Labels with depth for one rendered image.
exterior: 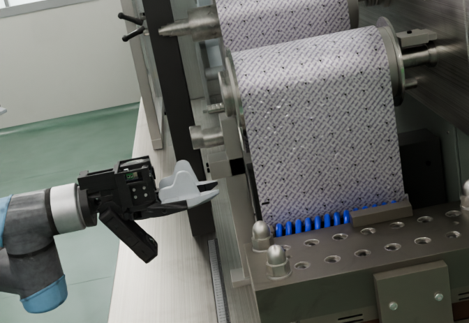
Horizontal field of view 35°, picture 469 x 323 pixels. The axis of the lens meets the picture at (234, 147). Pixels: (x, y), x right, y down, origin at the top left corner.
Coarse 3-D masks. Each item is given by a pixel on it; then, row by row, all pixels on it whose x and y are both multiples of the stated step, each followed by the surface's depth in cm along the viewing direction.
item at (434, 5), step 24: (408, 0) 131; (432, 0) 118; (456, 0) 108; (360, 24) 171; (408, 24) 134; (432, 24) 121; (456, 24) 110; (456, 48) 112; (408, 72) 139; (432, 72) 125; (456, 72) 114; (432, 96) 128; (456, 96) 116; (456, 120) 118
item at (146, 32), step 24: (144, 0) 143; (168, 0) 144; (168, 48) 146; (168, 72) 147; (168, 96) 149; (168, 120) 150; (192, 120) 150; (192, 144) 152; (192, 168) 153; (192, 216) 156
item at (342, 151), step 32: (352, 96) 117; (384, 96) 118; (256, 128) 117; (288, 128) 118; (320, 128) 118; (352, 128) 119; (384, 128) 119; (256, 160) 119; (288, 160) 119; (320, 160) 120; (352, 160) 120; (384, 160) 121; (288, 192) 121; (320, 192) 121; (352, 192) 122; (384, 192) 122
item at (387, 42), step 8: (384, 32) 119; (384, 40) 118; (392, 48) 117; (392, 56) 117; (392, 64) 117; (392, 72) 117; (232, 80) 116; (392, 80) 118; (232, 88) 116; (392, 88) 119; (240, 120) 119
